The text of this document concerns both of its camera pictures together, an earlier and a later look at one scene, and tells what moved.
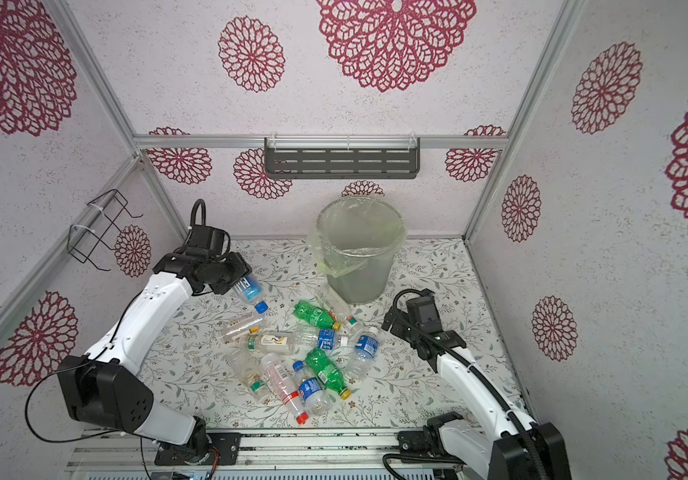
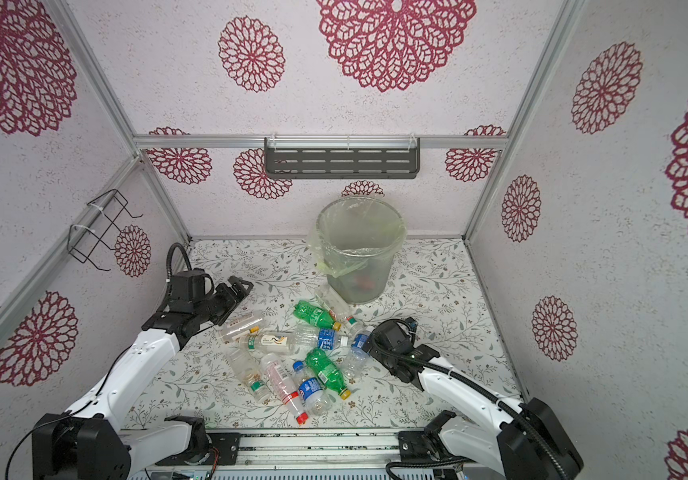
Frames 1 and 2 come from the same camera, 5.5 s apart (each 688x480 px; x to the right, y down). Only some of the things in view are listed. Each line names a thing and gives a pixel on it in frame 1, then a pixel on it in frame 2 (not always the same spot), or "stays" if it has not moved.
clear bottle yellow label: x=239 y=326 stays
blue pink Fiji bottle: x=249 y=290 to x=363 y=283
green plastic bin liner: x=352 y=232 stays
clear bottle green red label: x=337 y=306 stays
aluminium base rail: x=355 y=449 stays
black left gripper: x=240 y=266 to x=232 y=299
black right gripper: x=390 y=315 to x=374 y=350
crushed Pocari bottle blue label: x=306 y=337 stays
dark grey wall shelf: x=341 y=158 stays
